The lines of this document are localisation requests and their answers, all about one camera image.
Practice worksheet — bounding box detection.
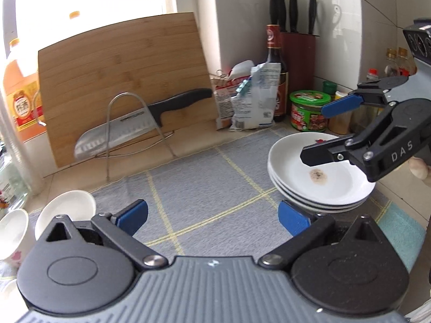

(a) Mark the tall clear plastic roll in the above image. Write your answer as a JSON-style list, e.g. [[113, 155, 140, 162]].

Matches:
[[0, 87, 44, 197]]

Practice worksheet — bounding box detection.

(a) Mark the dark soy sauce bottle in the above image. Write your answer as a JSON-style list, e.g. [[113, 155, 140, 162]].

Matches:
[[264, 24, 289, 123]]

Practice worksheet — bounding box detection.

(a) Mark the person's right hand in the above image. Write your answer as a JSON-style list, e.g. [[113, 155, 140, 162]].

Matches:
[[408, 157, 431, 186]]

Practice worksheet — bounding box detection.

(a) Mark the red and white food bag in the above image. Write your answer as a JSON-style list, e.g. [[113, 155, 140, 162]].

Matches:
[[211, 60, 256, 131]]

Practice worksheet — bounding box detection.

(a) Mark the black-handled cleaver knife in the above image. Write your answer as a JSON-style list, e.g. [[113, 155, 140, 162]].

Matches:
[[74, 88, 213, 160]]

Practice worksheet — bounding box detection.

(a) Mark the white bag with blue print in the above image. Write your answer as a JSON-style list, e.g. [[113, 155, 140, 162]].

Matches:
[[229, 63, 281, 132]]

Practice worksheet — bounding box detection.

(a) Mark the orange cooking wine bottle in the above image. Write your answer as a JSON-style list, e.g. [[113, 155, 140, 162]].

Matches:
[[0, 38, 47, 142]]

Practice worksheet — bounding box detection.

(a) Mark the grey checked cloth mat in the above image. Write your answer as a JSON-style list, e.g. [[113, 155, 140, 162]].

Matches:
[[29, 128, 426, 276]]

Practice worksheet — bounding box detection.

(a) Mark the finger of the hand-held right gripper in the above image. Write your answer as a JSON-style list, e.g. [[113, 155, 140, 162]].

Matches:
[[321, 76, 411, 119], [301, 103, 405, 167]]

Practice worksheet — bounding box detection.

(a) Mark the yellow seasoning jar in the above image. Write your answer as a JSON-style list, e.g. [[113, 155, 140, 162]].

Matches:
[[328, 91, 355, 136]]

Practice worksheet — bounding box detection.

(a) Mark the white plate with fruit print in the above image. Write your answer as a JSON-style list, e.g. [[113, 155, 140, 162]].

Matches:
[[273, 182, 366, 214]]

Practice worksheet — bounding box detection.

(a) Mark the white plate with brown stain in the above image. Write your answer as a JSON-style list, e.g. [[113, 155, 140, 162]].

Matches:
[[268, 133, 375, 206]]

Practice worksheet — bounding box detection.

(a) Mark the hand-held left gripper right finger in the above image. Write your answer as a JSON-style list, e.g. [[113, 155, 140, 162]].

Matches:
[[259, 200, 382, 271]]

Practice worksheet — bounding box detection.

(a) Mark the dark red knife block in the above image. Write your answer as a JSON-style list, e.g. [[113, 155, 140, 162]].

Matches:
[[279, 32, 316, 105]]

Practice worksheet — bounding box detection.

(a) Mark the green-lid jar with red label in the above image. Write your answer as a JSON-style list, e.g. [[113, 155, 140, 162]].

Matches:
[[290, 90, 331, 132]]

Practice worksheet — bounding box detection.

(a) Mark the light blue clip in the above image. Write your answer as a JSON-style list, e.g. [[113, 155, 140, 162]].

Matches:
[[236, 77, 253, 96]]

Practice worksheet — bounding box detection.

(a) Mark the bamboo cutting board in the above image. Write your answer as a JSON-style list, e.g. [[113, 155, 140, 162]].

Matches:
[[38, 12, 218, 169]]

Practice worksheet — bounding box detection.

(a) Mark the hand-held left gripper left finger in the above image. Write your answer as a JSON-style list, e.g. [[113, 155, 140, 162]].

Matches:
[[45, 199, 169, 271]]

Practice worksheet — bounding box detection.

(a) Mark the metal wire rack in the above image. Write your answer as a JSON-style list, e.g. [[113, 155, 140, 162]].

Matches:
[[96, 92, 176, 180]]

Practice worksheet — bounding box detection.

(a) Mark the gold-capped oil bottle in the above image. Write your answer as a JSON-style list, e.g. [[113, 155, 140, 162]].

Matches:
[[385, 49, 398, 75], [397, 48, 410, 76]]

